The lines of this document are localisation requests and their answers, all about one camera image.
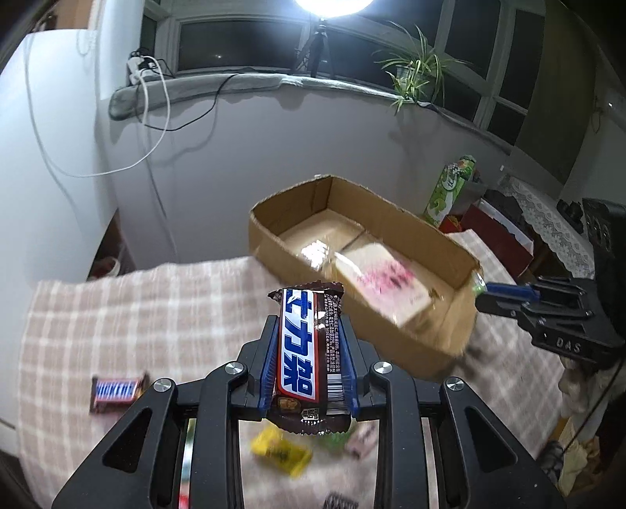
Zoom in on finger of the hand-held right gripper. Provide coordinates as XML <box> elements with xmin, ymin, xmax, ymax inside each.
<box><xmin>484</xmin><ymin>276</ymin><xmax>595</xmax><ymax>307</ymax></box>
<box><xmin>474</xmin><ymin>292</ymin><xmax>595</xmax><ymax>326</ymax></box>

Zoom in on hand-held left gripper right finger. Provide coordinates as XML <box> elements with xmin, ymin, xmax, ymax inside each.
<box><xmin>336</xmin><ymin>316</ymin><xmax>568</xmax><ymax>509</ymax></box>

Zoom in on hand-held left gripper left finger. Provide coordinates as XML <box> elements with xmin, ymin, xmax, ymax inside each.
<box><xmin>51</xmin><ymin>313</ymin><xmax>284</xmax><ymax>509</ymax></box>

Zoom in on brown chocolate bar blue lettering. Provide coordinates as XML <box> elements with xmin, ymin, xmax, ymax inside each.
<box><xmin>267</xmin><ymin>280</ymin><xmax>354</xmax><ymax>436</ymax></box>

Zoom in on cardboard box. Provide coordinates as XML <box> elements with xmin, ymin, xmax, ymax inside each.
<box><xmin>248</xmin><ymin>175</ymin><xmax>484</xmax><ymax>380</ymax></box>

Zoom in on red box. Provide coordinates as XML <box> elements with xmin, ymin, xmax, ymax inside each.
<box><xmin>439</xmin><ymin>198</ymin><xmax>535</xmax><ymax>281</ymax></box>

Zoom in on beige snack packet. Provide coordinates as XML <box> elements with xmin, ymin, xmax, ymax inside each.
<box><xmin>344</xmin><ymin>422</ymin><xmax>378</xmax><ymax>459</ymax></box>

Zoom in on yellow snack packet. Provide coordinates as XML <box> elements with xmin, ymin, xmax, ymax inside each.
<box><xmin>251</xmin><ymin>424</ymin><xmax>314</xmax><ymax>478</ymax></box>

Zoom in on white lace cloth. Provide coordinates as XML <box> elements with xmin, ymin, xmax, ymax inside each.
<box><xmin>498</xmin><ymin>173</ymin><xmax>595</xmax><ymax>280</ymax></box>

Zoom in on dark cloth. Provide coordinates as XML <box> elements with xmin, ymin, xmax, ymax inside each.
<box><xmin>482</xmin><ymin>187</ymin><xmax>516</xmax><ymax>218</ymax></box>

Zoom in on white packet with pink print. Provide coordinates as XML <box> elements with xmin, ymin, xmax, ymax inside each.
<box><xmin>334</xmin><ymin>243</ymin><xmax>435</xmax><ymax>328</ymax></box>

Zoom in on small black object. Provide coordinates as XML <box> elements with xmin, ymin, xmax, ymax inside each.
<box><xmin>556</xmin><ymin>198</ymin><xmax>586</xmax><ymax>232</ymax></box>

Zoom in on green carton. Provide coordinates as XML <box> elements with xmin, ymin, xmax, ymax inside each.
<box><xmin>423</xmin><ymin>155</ymin><xmax>477</xmax><ymax>226</ymax></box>

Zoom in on pale yellow cloth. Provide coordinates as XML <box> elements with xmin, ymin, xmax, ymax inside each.
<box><xmin>556</xmin><ymin>362</ymin><xmax>603</xmax><ymax>496</ymax></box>

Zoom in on black and white snack packet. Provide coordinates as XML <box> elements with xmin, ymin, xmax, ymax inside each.
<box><xmin>322</xmin><ymin>491</ymin><xmax>361</xmax><ymax>509</ymax></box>

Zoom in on small brown chocolate bar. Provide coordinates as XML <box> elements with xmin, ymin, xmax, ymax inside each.
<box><xmin>90</xmin><ymin>373</ymin><xmax>150</xmax><ymax>416</ymax></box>

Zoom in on white slipper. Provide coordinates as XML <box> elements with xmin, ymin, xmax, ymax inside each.
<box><xmin>87</xmin><ymin>256</ymin><xmax>121</xmax><ymax>281</ymax></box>

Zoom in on dark green curtain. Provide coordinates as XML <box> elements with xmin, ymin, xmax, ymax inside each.
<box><xmin>513</xmin><ymin>0</ymin><xmax>598</xmax><ymax>183</ymax></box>

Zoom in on potted spider plant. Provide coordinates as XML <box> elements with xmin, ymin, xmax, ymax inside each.
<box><xmin>374</xmin><ymin>22</ymin><xmax>473</xmax><ymax>116</ymax></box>

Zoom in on white cabinet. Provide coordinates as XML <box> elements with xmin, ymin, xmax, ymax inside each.
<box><xmin>0</xmin><ymin>30</ymin><xmax>119</xmax><ymax>429</ymax></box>

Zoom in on black tripod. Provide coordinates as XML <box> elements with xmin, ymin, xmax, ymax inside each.
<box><xmin>293</xmin><ymin>17</ymin><xmax>336</xmax><ymax>79</ymax></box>

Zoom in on window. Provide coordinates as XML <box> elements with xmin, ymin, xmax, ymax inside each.
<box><xmin>141</xmin><ymin>0</ymin><xmax>545</xmax><ymax>148</ymax></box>

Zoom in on white power strip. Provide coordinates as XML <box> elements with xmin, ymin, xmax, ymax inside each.
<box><xmin>126</xmin><ymin>55</ymin><xmax>162</xmax><ymax>84</ymax></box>

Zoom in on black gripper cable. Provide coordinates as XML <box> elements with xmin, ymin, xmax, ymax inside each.
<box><xmin>561</xmin><ymin>367</ymin><xmax>618</xmax><ymax>453</ymax></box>

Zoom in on white cable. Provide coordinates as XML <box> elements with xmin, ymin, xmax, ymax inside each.
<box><xmin>23</xmin><ymin>29</ymin><xmax>173</xmax><ymax>179</ymax></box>

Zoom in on ring light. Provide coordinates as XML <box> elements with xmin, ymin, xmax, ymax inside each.
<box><xmin>292</xmin><ymin>0</ymin><xmax>376</xmax><ymax>19</ymax></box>

